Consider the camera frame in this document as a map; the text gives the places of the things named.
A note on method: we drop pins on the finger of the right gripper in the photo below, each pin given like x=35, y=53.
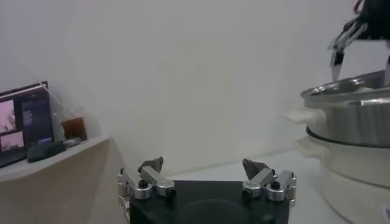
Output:
x=387, y=70
x=337, y=59

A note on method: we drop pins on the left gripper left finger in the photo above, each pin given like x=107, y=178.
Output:
x=158, y=182

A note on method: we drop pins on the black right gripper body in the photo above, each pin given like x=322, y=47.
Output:
x=377, y=18

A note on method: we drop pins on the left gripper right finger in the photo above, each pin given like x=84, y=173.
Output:
x=259, y=179

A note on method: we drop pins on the perforated steel steamer basket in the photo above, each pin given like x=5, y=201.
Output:
x=350, y=121

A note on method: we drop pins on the plain white side desk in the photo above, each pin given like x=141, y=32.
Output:
x=76, y=182

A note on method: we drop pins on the white electric cooker pot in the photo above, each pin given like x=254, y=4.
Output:
x=350, y=182

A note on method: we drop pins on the plastic cup of iced coffee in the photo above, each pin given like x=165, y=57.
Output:
x=74, y=128

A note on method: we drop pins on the black computer mouse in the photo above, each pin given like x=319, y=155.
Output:
x=45, y=151

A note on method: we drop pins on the open black laptop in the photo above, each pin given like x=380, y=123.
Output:
x=30, y=121

